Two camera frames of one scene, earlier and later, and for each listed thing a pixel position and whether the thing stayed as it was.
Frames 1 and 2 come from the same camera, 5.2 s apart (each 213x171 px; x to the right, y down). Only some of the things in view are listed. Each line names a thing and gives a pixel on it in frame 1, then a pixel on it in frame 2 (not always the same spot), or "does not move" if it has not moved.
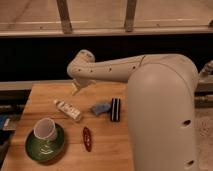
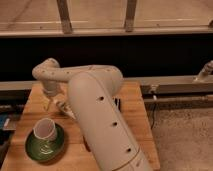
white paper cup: (45, 129) does not move
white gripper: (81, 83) to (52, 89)
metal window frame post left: (64, 16) does not move
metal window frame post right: (130, 15) does not move
